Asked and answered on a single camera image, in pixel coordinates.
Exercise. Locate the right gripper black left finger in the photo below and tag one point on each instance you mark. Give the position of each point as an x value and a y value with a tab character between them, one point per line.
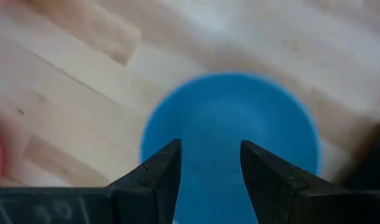
152	193

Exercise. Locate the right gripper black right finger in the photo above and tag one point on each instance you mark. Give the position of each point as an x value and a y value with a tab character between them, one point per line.
280	193

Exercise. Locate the plain blue bowl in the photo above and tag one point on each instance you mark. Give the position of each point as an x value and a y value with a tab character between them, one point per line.
227	118

